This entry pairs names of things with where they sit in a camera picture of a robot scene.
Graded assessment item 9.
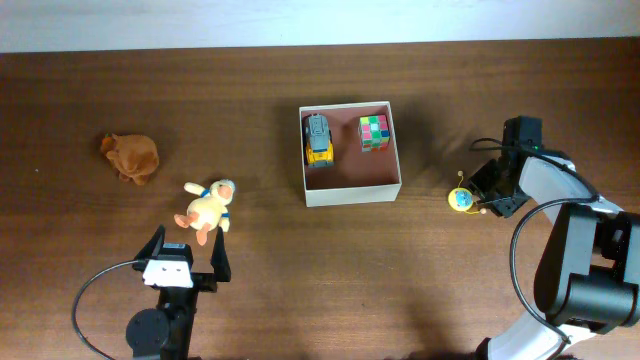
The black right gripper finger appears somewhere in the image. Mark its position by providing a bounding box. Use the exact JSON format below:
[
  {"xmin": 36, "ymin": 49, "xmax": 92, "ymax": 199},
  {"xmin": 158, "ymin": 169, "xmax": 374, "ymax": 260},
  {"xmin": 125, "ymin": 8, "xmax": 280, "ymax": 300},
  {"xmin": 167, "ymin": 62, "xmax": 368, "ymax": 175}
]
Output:
[
  {"xmin": 467, "ymin": 159, "xmax": 499, "ymax": 199},
  {"xmin": 487, "ymin": 195, "xmax": 529, "ymax": 218}
]

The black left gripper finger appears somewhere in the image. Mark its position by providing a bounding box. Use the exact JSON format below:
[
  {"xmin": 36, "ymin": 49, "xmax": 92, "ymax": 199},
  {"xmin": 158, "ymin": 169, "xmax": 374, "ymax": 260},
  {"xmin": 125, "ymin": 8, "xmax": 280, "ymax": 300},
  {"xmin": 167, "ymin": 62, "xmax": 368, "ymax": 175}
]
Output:
[
  {"xmin": 210, "ymin": 228, "xmax": 232, "ymax": 282},
  {"xmin": 134, "ymin": 225, "xmax": 166, "ymax": 261}
]

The yellow wooden rattle drum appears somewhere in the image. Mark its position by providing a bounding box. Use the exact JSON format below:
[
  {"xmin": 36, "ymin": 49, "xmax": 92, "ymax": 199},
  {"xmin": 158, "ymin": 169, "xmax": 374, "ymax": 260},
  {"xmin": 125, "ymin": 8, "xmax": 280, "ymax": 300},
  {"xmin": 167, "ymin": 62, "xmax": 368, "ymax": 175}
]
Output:
[{"xmin": 447, "ymin": 170, "xmax": 487, "ymax": 215}]

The multicoloured puzzle cube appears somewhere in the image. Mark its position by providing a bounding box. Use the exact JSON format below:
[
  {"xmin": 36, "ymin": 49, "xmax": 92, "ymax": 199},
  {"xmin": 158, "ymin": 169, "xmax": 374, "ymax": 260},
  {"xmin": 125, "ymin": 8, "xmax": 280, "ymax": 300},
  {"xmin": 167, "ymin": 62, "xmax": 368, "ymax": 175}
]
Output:
[{"xmin": 358, "ymin": 115, "xmax": 391, "ymax": 152}]

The yellow grey toy truck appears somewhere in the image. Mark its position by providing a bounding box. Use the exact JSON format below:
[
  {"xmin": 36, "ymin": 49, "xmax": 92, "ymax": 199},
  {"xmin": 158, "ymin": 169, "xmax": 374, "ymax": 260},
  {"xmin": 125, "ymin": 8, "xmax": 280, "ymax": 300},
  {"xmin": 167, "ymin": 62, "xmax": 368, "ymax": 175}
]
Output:
[{"xmin": 304, "ymin": 114, "xmax": 334, "ymax": 168}]

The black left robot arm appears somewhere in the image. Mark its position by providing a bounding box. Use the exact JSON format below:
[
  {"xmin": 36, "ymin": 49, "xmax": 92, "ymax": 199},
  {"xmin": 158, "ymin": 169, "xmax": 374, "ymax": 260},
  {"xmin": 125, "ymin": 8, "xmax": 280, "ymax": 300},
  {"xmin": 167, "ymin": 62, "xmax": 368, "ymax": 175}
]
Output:
[{"xmin": 126, "ymin": 226, "xmax": 231, "ymax": 359}]

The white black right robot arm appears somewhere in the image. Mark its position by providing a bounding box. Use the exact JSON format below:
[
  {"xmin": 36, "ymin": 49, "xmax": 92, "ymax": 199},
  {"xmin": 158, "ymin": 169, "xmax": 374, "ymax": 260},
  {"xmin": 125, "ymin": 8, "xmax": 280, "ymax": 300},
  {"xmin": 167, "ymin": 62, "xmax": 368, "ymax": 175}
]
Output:
[{"xmin": 449, "ymin": 116, "xmax": 639, "ymax": 360}]

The yellow plush duck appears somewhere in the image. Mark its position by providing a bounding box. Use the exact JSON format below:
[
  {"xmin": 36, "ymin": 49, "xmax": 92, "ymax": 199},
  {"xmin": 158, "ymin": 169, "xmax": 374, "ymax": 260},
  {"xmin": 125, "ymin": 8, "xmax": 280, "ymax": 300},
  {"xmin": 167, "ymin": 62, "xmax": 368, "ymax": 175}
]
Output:
[{"xmin": 174, "ymin": 179, "xmax": 236, "ymax": 246}]

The brown plush toy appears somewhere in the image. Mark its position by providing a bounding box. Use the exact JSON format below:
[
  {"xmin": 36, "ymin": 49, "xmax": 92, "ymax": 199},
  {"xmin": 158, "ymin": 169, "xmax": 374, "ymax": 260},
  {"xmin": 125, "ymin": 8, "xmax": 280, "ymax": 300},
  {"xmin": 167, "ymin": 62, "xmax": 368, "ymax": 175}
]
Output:
[{"xmin": 100, "ymin": 133, "xmax": 160, "ymax": 186}]

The white cardboard box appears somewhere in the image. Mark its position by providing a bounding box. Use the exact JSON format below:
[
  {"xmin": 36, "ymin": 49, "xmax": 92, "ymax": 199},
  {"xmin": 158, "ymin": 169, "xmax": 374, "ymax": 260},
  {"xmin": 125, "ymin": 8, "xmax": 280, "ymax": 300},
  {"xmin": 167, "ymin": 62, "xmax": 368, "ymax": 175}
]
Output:
[{"xmin": 299, "ymin": 101, "xmax": 402, "ymax": 207}]

